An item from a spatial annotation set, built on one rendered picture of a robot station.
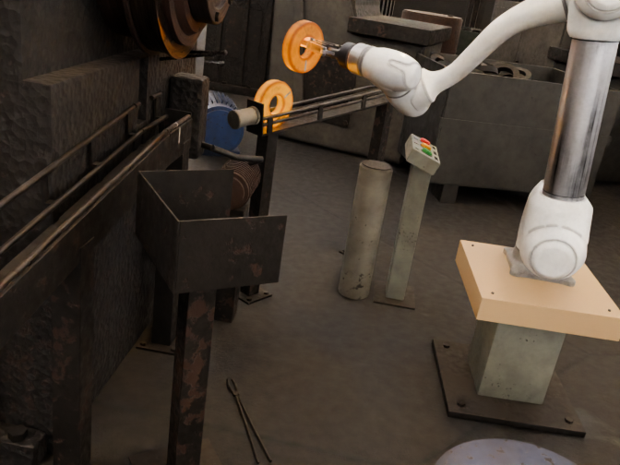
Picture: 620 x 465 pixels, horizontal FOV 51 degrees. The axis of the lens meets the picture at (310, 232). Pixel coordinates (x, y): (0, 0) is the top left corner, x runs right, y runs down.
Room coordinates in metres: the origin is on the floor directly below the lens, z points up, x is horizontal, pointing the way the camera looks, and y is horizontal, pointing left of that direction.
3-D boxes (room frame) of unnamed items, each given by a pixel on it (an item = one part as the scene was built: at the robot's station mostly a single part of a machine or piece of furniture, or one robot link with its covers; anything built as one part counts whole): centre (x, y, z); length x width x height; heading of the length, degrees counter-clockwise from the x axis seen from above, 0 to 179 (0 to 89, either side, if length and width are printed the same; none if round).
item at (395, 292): (2.29, -0.36, 0.31); 0.24 x 0.16 x 0.62; 176
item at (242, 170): (1.98, 0.26, 0.27); 0.22 x 0.13 x 0.53; 176
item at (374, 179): (2.26, -0.20, 0.26); 0.12 x 0.12 x 0.52
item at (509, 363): (1.76, -0.67, 0.16); 0.40 x 0.40 x 0.31; 0
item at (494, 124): (4.02, -1.03, 0.39); 1.03 x 0.83 x 0.77; 101
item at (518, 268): (1.78, -0.68, 0.45); 0.22 x 0.18 x 0.06; 175
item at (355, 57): (1.92, -0.08, 0.91); 0.09 x 0.06 x 0.09; 142
